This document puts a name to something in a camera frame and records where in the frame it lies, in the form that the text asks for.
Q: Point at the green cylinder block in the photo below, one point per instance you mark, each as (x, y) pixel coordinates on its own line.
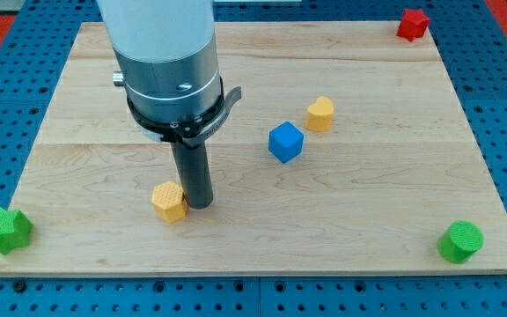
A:
(460, 241)

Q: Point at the yellow heart block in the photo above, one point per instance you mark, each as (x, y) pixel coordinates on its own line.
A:
(319, 115)

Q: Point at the blue cube block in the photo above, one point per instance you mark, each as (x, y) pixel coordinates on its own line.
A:
(285, 142)

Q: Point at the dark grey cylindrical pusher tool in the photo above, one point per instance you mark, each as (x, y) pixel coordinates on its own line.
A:
(193, 169)

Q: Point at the yellow hexagon block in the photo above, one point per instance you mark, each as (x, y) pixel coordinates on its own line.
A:
(169, 201)

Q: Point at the light wooden board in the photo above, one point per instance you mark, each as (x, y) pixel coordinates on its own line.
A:
(369, 197)

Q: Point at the red star block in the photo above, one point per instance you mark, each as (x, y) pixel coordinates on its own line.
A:
(413, 24)

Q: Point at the green star block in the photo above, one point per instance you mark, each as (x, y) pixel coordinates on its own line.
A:
(15, 228)

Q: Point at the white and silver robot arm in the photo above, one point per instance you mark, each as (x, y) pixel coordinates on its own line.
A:
(167, 53)

